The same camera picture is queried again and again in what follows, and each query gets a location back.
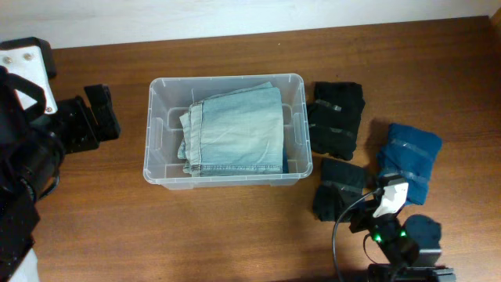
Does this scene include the clear plastic storage bin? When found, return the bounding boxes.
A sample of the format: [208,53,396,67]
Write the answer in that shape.
[143,74,313,190]

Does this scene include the black taped garment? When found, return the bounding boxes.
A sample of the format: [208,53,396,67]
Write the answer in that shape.
[312,158,368,222]
[307,81,366,161]

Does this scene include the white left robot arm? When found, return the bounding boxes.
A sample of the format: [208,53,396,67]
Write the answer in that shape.
[1,67,121,281]

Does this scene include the dark blue jeans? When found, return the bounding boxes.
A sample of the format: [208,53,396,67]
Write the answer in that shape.
[283,149,289,174]

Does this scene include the light blue jeans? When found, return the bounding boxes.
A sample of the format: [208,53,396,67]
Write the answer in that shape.
[177,82,284,177]

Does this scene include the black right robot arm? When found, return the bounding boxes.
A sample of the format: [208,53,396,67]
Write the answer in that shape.
[349,206,456,282]

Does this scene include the black taped garment lower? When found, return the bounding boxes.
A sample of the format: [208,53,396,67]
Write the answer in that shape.
[312,158,368,222]

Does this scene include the black taped garment upper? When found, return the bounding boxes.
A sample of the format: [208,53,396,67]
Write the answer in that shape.
[307,81,366,161]

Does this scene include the blue taped garment bundle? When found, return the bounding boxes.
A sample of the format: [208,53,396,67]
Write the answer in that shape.
[377,123,442,205]

